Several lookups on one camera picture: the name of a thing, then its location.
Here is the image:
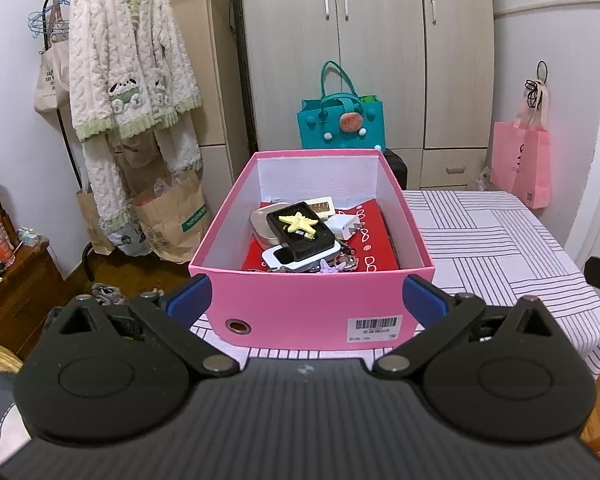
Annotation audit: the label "pink storage box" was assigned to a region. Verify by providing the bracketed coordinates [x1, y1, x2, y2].
[187, 149, 437, 350]

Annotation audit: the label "black tripod stand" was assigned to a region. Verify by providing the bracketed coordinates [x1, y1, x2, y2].
[222, 0, 259, 153]

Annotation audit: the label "teal felt tote bag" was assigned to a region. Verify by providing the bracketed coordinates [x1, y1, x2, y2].
[296, 60, 384, 151]

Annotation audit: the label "black hair ties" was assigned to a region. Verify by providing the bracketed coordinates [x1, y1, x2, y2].
[524, 60, 551, 109]

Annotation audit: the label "black clothes rack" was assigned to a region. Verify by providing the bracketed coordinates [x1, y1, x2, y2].
[45, 0, 148, 283]

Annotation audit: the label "beige small box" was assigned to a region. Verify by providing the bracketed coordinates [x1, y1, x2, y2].
[305, 195, 337, 221]

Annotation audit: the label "pairs of small shoes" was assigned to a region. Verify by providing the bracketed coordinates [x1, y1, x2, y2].
[91, 282, 129, 306]

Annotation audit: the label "silver rounded square device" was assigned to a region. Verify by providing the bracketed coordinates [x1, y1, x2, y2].
[250, 203, 293, 250]

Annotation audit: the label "white pocket router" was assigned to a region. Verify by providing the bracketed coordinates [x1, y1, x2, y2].
[261, 240, 342, 274]

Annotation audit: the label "black rectangular device case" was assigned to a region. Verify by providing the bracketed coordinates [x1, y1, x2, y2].
[266, 201, 337, 262]

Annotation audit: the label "beige wardrobe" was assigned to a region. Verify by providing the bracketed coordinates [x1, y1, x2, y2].
[237, 0, 496, 193]

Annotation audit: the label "plain brown paper bag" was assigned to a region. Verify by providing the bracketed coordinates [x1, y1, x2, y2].
[76, 187, 117, 256]

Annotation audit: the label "beige canvas tote bag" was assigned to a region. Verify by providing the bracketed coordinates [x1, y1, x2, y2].
[34, 0, 73, 113]

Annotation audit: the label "hanging brown paper bag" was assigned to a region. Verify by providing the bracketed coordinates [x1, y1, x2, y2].
[112, 132, 158, 170]

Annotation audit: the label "blue clothes hanger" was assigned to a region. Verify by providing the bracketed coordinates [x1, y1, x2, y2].
[27, 7, 57, 41]

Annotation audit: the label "pink shopping bag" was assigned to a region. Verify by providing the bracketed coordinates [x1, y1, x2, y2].
[490, 82, 553, 211]

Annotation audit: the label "red patterned paper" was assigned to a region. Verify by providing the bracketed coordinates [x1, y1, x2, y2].
[242, 199, 401, 273]

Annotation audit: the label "clear plastic bag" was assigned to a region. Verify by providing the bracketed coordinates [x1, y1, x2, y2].
[152, 172, 193, 201]

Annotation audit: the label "fluffy white green robe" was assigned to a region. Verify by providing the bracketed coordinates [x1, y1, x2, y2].
[67, 0, 204, 233]

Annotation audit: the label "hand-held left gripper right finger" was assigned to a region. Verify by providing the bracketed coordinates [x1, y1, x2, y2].
[372, 274, 564, 380]

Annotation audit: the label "beige narrow cabinet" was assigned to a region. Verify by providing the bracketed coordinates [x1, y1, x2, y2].
[147, 0, 251, 196]

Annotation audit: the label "wooden nightstand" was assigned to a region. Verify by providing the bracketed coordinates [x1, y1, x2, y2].
[0, 237, 78, 361]

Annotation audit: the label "black suitcase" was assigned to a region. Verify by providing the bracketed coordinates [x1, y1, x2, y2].
[380, 147, 409, 191]

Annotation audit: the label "white green plastic bag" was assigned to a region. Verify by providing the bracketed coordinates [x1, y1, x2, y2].
[105, 220, 153, 258]

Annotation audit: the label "white charger plug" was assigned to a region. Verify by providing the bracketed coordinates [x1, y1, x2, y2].
[325, 211, 354, 241]

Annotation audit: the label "yellow starfish toy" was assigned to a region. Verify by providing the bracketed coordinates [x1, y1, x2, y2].
[278, 211, 321, 235]

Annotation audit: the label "small teal item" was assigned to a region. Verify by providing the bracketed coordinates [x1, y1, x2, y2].
[16, 226, 50, 247]

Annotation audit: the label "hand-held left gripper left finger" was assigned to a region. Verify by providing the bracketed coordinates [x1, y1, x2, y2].
[45, 274, 242, 379]

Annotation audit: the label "brown paper bag green label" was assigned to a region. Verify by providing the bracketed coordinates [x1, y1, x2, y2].
[131, 169, 213, 265]

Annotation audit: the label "silver key bunch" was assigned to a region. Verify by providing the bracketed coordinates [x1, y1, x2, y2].
[334, 242, 363, 271]

